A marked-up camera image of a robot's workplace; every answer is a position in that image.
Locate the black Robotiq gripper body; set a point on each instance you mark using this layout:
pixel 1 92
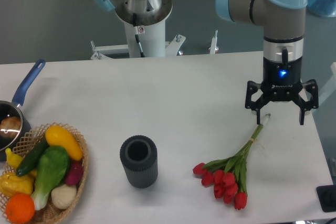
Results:
pixel 281 82

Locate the red tulip bouquet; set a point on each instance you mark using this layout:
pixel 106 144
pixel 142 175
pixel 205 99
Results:
pixel 229 176

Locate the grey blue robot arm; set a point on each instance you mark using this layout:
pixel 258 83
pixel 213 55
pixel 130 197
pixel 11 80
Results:
pixel 283 22

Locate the black device at edge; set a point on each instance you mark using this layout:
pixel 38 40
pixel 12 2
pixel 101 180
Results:
pixel 326 195

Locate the dark grey ribbed vase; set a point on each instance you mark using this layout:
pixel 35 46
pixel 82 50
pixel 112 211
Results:
pixel 138 155

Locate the red radish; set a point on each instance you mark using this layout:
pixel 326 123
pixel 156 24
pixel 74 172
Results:
pixel 74 174

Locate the yellow squash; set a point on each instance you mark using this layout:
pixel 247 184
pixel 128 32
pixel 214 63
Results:
pixel 58 136

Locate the green bok choy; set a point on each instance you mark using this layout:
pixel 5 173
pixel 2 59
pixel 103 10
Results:
pixel 51 169

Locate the white garlic bulb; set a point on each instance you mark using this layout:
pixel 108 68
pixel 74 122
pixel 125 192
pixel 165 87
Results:
pixel 63 195

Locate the green cucumber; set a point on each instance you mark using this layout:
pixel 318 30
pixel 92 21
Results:
pixel 31 160

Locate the woven wicker basket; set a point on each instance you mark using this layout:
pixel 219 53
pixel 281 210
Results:
pixel 52 214

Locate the brown food in saucepan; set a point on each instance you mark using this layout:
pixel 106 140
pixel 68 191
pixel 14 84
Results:
pixel 10 127

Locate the yellow banana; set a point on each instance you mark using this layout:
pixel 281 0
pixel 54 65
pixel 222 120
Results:
pixel 12 161

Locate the yellow bell pepper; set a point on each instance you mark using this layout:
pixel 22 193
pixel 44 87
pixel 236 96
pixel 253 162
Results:
pixel 11 184

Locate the orange fruit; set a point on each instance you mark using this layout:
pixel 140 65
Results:
pixel 20 208

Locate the white table clamp post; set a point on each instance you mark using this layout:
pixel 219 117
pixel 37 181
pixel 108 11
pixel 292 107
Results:
pixel 213 49

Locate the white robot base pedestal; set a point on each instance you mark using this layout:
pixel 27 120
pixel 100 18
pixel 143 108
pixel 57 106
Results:
pixel 145 29

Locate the blue handled saucepan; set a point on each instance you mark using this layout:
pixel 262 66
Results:
pixel 13 108

